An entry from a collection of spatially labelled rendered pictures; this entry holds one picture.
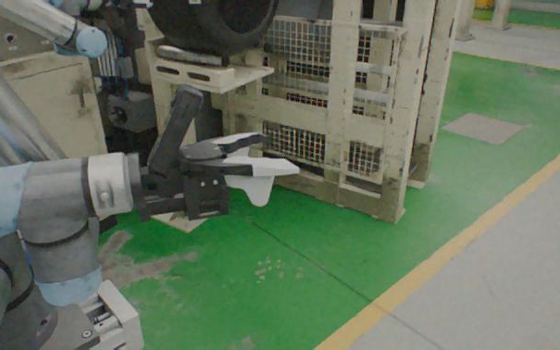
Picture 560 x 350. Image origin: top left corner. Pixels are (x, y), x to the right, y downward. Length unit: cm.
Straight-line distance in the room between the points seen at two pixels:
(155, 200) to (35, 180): 13
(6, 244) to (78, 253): 19
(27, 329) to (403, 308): 142
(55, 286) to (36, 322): 23
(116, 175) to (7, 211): 12
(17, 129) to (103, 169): 16
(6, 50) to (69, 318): 130
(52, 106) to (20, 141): 137
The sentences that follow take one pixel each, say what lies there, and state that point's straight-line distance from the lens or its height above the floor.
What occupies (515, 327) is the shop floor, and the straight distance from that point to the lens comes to 201.
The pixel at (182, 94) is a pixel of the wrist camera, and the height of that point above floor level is 115.
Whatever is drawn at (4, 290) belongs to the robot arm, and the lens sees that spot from 73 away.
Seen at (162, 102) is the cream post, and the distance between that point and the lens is 214.
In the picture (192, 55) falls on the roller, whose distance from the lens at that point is 182.
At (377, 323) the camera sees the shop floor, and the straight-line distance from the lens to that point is 184.
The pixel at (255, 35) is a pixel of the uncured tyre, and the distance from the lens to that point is 187.
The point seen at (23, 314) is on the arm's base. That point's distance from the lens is 85.
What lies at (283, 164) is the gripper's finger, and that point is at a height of 107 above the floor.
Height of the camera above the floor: 131
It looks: 28 degrees down
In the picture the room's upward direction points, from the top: straight up
